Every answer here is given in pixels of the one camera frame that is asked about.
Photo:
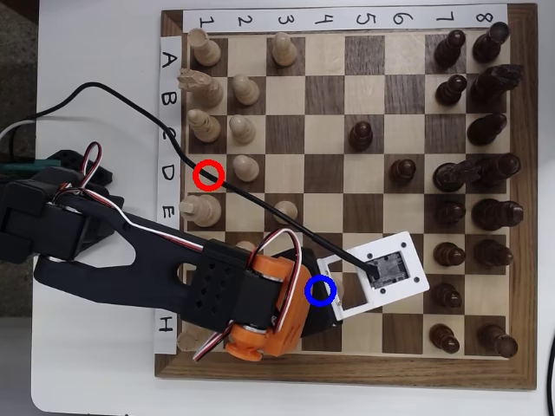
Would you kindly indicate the light wooden chess king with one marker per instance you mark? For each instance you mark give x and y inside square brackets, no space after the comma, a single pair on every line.
[206,211]

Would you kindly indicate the dark wooden chess queen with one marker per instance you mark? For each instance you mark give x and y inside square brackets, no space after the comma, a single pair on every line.
[498,169]

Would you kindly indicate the white paper letter strip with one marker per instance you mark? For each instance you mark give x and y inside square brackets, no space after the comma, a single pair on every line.
[169,80]

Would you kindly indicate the light wooden chess rook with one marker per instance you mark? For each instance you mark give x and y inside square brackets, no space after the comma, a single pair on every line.
[185,342]
[208,52]

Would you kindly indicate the light wooden chess bishop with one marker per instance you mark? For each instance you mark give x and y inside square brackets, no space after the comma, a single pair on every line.
[207,130]

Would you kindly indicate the light wooden chess pawn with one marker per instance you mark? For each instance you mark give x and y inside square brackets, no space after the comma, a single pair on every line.
[246,91]
[284,52]
[288,207]
[246,169]
[243,130]
[246,246]

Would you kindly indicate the black orange robot arm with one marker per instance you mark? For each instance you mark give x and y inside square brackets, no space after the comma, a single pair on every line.
[108,268]

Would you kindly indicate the green table clamp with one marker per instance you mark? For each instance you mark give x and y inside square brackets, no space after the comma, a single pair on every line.
[39,164]

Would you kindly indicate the light wooden chess knight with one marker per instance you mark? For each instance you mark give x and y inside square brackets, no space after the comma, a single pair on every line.
[208,93]

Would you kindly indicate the dark wooden chess king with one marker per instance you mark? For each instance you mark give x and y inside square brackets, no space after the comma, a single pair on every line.
[494,214]

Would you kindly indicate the dark wooden chess pawn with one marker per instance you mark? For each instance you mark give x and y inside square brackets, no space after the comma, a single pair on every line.
[361,136]
[444,338]
[402,172]
[446,296]
[448,50]
[449,91]
[448,254]
[451,213]

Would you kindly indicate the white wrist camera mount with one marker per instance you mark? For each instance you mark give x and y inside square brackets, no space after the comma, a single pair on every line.
[386,245]

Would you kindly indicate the white paper number strip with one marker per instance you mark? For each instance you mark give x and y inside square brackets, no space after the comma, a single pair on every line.
[303,19]

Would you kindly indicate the dark wooden chess knight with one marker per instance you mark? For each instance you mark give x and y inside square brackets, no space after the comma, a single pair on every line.
[490,86]
[451,177]

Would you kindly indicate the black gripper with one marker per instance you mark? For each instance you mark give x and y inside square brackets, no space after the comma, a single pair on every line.
[320,299]

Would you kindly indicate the dark wooden chess bishop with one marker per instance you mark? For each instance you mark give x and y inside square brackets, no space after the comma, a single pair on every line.
[485,130]
[492,253]

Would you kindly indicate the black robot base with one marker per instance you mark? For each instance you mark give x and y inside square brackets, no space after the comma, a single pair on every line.
[99,175]

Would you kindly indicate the wooden chessboard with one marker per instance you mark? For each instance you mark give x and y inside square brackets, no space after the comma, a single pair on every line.
[347,370]

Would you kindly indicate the dark wooden chess rook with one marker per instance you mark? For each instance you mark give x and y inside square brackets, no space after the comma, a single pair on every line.
[487,47]
[494,338]

